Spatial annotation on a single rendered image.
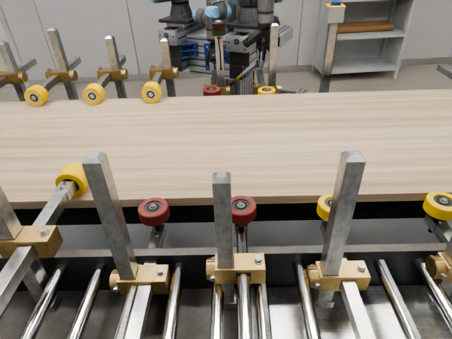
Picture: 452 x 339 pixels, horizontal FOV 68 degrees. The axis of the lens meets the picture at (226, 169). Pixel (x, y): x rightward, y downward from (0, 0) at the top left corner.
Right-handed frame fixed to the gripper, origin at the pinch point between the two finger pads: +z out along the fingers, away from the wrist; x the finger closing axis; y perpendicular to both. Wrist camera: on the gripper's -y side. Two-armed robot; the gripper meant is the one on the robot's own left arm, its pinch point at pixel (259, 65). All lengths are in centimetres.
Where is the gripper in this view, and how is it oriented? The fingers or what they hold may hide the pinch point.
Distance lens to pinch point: 177.6
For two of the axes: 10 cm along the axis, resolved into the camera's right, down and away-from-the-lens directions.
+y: 9.4, -2.2, 2.6
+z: 0.3, 8.2, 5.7
